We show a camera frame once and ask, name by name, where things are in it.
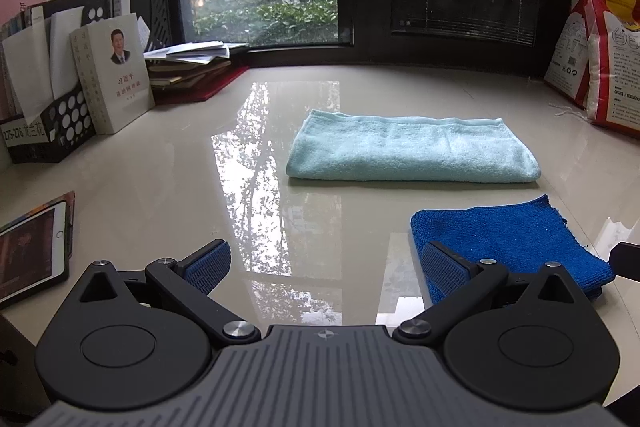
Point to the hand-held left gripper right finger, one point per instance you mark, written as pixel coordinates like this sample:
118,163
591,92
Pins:
445,269

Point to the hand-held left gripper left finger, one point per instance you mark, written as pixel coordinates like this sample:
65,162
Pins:
207,264

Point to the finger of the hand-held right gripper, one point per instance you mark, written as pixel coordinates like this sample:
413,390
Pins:
627,261

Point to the blue microfibre towel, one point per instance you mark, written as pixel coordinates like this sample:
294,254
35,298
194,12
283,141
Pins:
500,237

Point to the light teal towel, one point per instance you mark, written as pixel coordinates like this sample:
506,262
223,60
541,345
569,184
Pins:
410,147

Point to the white tablet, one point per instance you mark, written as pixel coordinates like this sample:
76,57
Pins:
30,252

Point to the white book with portrait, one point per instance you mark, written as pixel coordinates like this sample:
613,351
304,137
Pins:
120,97

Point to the stack of brown books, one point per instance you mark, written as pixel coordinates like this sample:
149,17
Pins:
185,74

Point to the black perforated file holder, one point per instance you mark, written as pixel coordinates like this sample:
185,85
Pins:
70,117

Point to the red and white rice bag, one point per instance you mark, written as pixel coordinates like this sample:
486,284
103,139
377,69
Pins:
567,57

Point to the white paper pile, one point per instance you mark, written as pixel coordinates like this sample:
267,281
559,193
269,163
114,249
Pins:
200,49

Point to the white envelope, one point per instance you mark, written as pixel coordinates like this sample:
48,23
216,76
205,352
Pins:
30,67
65,52

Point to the upright white books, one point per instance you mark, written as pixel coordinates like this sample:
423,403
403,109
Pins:
117,2

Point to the pink folder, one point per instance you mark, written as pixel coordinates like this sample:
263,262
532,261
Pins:
10,9

